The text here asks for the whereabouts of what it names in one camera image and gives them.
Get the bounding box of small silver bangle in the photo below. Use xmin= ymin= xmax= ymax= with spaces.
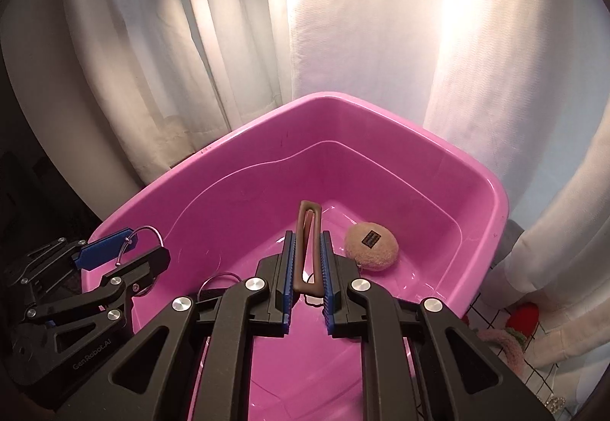
xmin=197 ymin=272 xmax=244 ymax=303

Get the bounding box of pearl hair claw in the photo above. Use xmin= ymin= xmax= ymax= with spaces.
xmin=543 ymin=395 xmax=570 ymax=415

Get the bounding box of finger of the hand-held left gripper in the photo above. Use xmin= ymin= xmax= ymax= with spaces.
xmin=14 ymin=227 xmax=139 ymax=270
xmin=24 ymin=246 xmax=171 ymax=323

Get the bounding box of pink plastic tub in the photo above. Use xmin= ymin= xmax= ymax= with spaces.
xmin=81 ymin=91 xmax=510 ymax=421

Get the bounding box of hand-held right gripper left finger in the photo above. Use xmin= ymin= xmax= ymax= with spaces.
xmin=55 ymin=231 xmax=299 ymax=421

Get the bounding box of white curtain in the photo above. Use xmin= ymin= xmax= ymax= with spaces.
xmin=0 ymin=0 xmax=610 ymax=322

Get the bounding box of large silver bangle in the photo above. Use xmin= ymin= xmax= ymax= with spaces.
xmin=117 ymin=225 xmax=165 ymax=267

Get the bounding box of pink fuzzy strawberry headband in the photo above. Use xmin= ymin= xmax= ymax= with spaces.
xmin=477 ymin=302 xmax=541 ymax=355

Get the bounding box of beige fluffy keychain pouch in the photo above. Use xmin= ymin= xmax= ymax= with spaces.
xmin=344 ymin=221 xmax=401 ymax=272

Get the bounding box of brown metal hair clip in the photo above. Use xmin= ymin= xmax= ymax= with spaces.
xmin=292 ymin=199 xmax=324 ymax=295

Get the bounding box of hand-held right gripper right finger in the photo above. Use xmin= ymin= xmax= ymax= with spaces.
xmin=320 ymin=231 xmax=556 ymax=421

